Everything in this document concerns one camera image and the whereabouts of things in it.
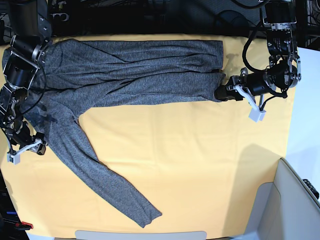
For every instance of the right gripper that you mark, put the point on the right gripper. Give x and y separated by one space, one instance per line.
22 136

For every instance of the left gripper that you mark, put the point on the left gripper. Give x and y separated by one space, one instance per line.
254 84

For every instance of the grey long sleeve shirt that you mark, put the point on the grey long sleeve shirt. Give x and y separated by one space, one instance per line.
91 74

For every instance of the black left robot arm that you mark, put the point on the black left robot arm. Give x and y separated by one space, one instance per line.
278 20

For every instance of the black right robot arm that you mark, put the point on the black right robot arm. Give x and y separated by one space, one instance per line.
29 20

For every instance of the black chair base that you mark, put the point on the black chair base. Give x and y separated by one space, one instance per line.
232 23

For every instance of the yellow table cloth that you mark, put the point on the yellow table cloth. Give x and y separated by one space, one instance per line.
199 163

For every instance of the red clamp left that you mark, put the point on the red clamp left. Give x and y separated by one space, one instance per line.
23 226

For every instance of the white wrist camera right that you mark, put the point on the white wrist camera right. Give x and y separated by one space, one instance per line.
13 156

